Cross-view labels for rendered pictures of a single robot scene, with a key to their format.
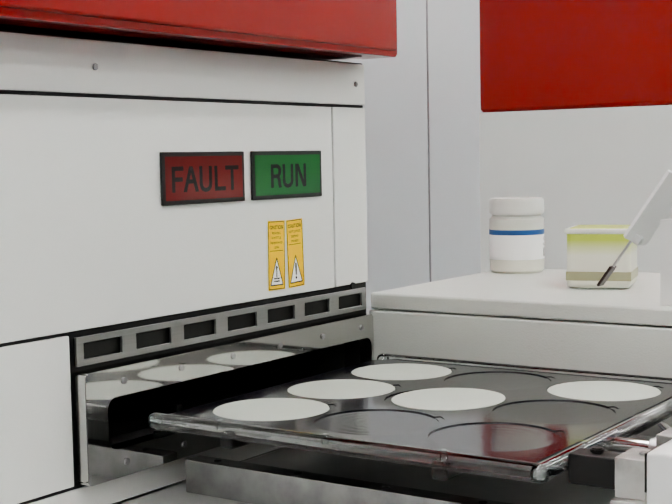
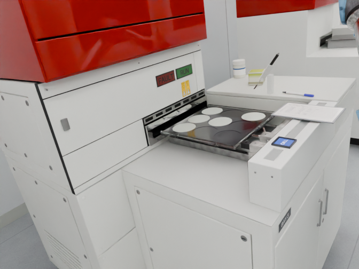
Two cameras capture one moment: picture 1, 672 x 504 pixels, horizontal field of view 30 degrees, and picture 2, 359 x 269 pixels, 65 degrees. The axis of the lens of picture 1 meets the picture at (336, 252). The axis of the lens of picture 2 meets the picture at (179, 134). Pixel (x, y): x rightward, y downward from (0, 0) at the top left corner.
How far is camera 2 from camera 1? 26 cm
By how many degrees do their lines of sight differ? 21
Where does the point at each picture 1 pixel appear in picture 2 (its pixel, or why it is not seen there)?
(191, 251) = (165, 94)
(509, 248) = (237, 72)
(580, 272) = (251, 82)
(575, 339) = (249, 101)
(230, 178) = (171, 76)
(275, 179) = (181, 73)
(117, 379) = (153, 125)
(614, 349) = (257, 103)
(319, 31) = (187, 40)
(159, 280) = (158, 102)
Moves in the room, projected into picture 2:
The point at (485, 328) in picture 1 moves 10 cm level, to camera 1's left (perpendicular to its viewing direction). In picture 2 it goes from (229, 98) to (209, 100)
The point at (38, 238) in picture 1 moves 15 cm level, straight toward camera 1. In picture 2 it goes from (132, 102) to (132, 113)
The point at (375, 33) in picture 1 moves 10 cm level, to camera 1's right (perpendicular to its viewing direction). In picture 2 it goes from (201, 35) to (223, 32)
